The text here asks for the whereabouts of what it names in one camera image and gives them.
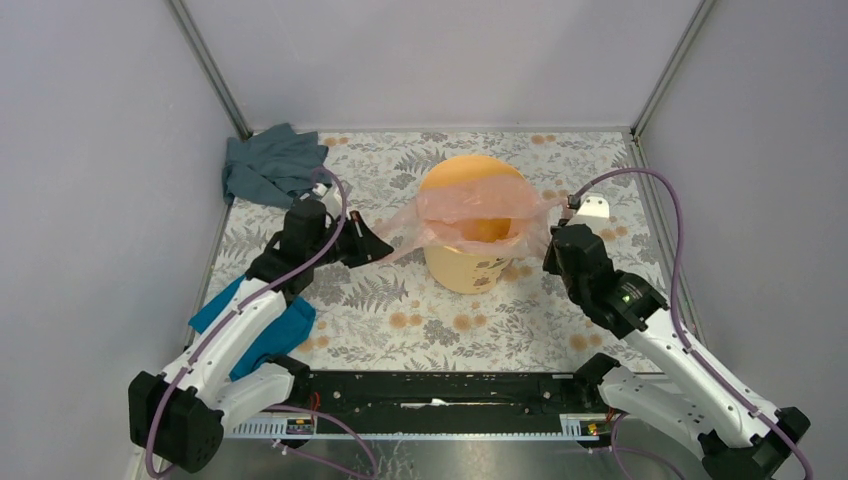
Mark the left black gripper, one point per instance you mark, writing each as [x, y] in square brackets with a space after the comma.
[367, 245]

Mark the yellow plastic trash bin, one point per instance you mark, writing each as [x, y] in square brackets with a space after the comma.
[453, 268]

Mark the pink plastic trash bag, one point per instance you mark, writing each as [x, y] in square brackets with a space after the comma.
[498, 216]

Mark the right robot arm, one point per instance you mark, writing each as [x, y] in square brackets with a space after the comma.
[733, 431]

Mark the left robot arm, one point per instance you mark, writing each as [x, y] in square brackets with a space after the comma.
[183, 413]

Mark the bright blue cloth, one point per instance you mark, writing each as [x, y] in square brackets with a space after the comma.
[283, 335]

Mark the grey-blue cloth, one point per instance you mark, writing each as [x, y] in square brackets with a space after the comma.
[273, 167]

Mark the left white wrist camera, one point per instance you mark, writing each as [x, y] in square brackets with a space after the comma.
[330, 196]

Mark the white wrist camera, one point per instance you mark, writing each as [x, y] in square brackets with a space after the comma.
[330, 196]
[592, 211]

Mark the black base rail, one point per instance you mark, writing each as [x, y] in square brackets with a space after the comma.
[434, 403]

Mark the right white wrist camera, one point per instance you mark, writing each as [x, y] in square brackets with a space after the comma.
[592, 211]

